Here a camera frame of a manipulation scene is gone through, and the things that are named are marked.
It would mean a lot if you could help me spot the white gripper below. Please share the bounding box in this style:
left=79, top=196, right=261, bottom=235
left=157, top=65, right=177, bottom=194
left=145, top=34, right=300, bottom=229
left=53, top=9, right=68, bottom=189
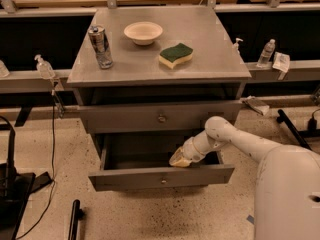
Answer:
left=169, top=137, right=205, bottom=168

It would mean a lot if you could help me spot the grey drawer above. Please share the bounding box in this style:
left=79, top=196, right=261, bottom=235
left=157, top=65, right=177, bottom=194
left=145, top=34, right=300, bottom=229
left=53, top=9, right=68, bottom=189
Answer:
left=89, top=130, right=234, bottom=191
left=79, top=101, right=243, bottom=134

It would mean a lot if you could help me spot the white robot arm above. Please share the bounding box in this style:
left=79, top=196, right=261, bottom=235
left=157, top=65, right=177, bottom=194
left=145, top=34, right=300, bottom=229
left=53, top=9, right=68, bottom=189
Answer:
left=169, top=116, right=320, bottom=240

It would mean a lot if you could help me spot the grey top drawer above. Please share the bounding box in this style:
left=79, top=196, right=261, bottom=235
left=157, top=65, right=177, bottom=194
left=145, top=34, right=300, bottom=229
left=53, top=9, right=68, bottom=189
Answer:
left=79, top=101, right=243, bottom=134

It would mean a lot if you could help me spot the grey drawer cabinet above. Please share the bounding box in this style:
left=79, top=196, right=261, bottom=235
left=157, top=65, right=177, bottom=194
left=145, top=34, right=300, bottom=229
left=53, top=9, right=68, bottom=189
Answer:
left=66, top=5, right=252, bottom=191

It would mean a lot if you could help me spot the blue tape cross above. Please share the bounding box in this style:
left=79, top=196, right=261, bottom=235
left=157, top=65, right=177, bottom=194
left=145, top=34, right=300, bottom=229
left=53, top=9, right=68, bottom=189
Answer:
left=247, top=215, right=254, bottom=225

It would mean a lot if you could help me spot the grey folded cloth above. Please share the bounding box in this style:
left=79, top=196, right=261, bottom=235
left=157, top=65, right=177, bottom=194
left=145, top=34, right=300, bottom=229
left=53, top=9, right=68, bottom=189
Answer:
left=243, top=96, right=269, bottom=115

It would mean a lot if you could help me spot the green yellow sponge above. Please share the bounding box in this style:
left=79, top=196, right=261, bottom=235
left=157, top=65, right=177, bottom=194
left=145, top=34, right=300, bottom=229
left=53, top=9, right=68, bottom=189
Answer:
left=159, top=43, right=193, bottom=69

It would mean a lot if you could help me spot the black stand leg right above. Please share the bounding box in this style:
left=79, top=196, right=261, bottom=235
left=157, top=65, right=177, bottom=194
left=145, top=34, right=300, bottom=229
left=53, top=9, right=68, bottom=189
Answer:
left=276, top=109, right=320, bottom=149

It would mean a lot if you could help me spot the black bar on floor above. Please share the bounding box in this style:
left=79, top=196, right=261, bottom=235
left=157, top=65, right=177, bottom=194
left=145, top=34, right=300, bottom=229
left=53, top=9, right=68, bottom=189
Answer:
left=68, top=199, right=84, bottom=240

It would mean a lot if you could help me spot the small pump bottle right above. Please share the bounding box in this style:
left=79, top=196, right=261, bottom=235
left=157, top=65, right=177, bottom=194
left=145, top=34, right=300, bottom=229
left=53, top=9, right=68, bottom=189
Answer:
left=233, top=37, right=244, bottom=54

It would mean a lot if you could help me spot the white bowl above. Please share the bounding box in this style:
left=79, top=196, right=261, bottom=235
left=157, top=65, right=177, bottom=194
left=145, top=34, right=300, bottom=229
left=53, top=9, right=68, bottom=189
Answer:
left=124, top=22, right=163, bottom=46

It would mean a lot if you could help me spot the white paper packet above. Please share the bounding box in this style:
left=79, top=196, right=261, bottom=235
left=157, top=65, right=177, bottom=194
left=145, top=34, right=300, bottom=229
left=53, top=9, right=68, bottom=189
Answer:
left=272, top=52, right=290, bottom=73

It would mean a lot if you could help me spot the clear water bottle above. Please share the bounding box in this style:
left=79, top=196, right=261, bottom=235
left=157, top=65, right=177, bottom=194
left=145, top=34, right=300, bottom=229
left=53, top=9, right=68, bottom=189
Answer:
left=257, top=39, right=275, bottom=68

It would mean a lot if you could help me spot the silver drink can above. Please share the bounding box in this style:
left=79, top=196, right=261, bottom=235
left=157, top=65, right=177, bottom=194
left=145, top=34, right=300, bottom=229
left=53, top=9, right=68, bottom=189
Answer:
left=88, top=25, right=113, bottom=69

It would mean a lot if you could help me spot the clear pump bottle left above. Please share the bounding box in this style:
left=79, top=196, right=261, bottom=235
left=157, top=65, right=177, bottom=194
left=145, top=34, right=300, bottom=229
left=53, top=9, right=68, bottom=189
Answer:
left=34, top=54, right=55, bottom=80

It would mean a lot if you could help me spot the black stand base left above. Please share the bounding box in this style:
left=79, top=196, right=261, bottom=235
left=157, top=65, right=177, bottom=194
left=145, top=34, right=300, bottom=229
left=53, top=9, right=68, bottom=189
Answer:
left=0, top=116, right=53, bottom=240

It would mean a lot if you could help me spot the clear bottle far left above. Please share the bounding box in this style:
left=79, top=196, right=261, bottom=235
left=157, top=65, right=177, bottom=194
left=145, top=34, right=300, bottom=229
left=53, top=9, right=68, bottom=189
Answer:
left=0, top=60, right=10, bottom=78

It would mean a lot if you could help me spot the black cable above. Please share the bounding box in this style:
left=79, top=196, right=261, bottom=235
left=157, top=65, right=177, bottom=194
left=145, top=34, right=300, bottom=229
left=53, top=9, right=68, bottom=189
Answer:
left=15, top=89, right=58, bottom=240

